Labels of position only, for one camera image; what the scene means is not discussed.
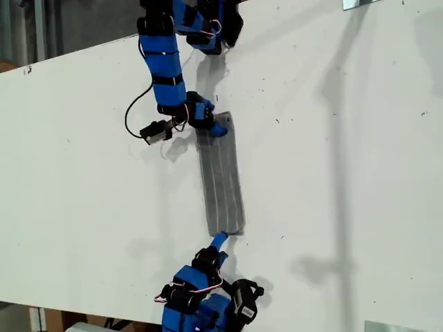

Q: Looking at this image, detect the grey striped square towel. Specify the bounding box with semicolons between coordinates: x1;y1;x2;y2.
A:
195;110;247;238

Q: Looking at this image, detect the white plastic object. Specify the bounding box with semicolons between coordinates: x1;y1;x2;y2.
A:
64;321;115;332

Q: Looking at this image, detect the gripper red white wire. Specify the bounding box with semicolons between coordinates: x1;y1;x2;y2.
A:
171;101;192;133
154;275;224;304

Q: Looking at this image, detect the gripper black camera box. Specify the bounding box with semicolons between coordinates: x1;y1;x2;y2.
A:
228;277;266;326
138;120;173;147

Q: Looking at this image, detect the gripper black camera cable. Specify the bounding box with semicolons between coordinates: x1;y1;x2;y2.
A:
124;77;155;140

